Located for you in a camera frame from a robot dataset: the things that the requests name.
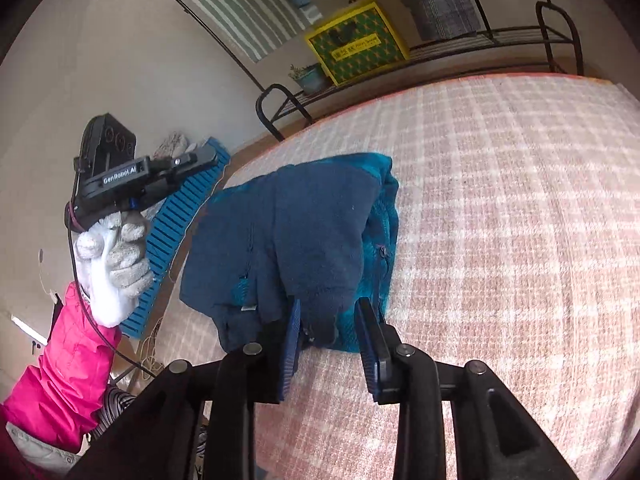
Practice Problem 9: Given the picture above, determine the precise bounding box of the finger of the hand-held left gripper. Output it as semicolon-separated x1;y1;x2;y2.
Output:
142;145;219;206

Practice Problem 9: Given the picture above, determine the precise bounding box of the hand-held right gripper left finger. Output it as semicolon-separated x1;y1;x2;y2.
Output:
65;299;303;480

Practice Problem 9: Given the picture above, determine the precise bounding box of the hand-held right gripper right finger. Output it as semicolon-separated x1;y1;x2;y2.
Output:
354;297;581;480

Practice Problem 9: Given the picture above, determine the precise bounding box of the blue plaid fleece jacket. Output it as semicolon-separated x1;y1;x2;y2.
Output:
179;152;401;353

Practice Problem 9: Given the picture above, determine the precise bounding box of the person's left forearm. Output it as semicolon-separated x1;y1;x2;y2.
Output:
0;280;123;466

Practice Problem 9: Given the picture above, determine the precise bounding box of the black metal clothes rack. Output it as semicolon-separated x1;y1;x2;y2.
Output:
132;0;586;142

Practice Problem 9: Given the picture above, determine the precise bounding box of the person's left hand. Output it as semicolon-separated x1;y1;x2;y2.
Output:
72;209;155;328

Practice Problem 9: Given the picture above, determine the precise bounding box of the blue slatted panel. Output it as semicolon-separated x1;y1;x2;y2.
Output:
120;136;232;339

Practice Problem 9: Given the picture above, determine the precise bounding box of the small potted plant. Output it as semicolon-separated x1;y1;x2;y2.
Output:
289;62;328;96

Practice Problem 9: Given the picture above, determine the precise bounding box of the green white striped cloth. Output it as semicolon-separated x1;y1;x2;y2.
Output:
150;0;313;63

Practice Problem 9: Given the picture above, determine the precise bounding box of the black white striped cloth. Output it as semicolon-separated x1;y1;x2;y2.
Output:
87;385;143;443

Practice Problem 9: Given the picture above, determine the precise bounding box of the bed with pink checked sheet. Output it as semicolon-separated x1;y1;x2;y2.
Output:
155;72;640;480

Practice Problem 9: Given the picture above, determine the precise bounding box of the yellow green box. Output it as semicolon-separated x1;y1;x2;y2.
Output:
305;0;411;86

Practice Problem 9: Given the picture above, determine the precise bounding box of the hanging grey plaid coat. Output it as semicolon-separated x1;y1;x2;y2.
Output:
382;0;483;43

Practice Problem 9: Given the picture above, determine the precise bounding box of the white wall cord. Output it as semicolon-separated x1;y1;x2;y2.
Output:
36;249;60;301

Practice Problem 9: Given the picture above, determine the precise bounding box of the tangle of white cables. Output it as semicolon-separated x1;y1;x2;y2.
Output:
137;332;163;376

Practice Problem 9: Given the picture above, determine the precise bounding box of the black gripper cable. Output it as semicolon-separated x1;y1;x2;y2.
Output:
64;200;161;381

